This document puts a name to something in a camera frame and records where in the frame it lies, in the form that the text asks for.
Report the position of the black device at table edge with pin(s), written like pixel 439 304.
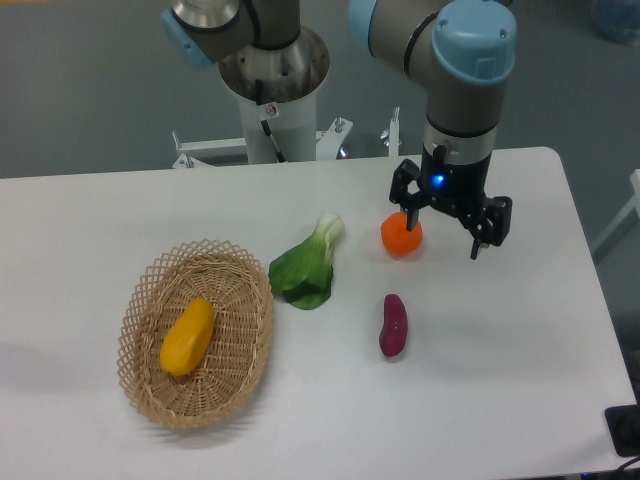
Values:
pixel 623 425

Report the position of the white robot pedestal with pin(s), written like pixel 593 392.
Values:
pixel 277 89

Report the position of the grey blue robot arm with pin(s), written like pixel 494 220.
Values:
pixel 461 52

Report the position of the yellow mango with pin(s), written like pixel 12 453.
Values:
pixel 187 341

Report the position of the orange fruit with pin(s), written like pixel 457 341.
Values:
pixel 396 239

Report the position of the woven wicker basket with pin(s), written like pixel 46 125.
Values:
pixel 234 282

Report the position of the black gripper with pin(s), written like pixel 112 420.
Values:
pixel 456 190

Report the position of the purple sweet potato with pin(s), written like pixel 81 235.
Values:
pixel 394 331

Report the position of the green bok choy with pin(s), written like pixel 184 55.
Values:
pixel 303 275

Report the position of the blue object top right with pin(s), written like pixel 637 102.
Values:
pixel 617 19

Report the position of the white frame at right edge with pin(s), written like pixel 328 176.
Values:
pixel 620 224

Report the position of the white metal base frame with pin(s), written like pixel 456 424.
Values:
pixel 298 144

